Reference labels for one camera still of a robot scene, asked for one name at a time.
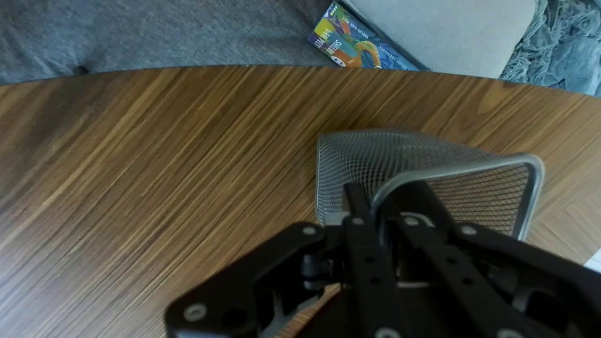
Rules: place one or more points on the grey fabric sofa bed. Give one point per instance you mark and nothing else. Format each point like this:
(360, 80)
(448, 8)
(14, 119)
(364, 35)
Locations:
(157, 31)

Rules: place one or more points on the blue-grey knitted blanket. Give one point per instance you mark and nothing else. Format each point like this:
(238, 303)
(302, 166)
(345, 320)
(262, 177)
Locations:
(565, 50)

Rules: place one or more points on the grey mesh basket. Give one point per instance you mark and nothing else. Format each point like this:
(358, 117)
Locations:
(377, 157)

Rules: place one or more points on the light grey cushion red mark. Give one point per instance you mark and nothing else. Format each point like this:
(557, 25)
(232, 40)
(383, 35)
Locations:
(452, 31)

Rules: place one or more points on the colourful book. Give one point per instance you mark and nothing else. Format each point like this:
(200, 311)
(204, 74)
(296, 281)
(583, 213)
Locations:
(345, 38)

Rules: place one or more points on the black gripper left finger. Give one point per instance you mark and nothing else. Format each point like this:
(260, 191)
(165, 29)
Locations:
(251, 283)

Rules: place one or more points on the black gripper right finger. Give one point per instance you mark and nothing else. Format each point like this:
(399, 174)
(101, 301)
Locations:
(501, 283)

